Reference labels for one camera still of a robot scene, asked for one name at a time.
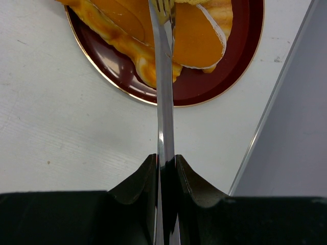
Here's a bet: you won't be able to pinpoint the fake baguette bread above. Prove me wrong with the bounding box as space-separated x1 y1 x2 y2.
93 0 226 69

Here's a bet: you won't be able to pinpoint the long braided fake bread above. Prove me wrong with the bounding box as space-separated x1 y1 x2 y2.
56 0 183 89

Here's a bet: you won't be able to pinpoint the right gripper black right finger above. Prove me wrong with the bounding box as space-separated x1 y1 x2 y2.
175 155 228 244

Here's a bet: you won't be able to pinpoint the metal kitchen tongs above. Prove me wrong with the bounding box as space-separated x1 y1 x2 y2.
149 1 181 244

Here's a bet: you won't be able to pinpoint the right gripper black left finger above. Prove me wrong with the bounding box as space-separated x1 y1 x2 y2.
107 154 157 244

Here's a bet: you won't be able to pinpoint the red round plate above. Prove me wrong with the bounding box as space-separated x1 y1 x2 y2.
65 1 265 107

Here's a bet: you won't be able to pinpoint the striped orange fake croissant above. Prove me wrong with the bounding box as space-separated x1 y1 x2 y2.
201 0 233 74

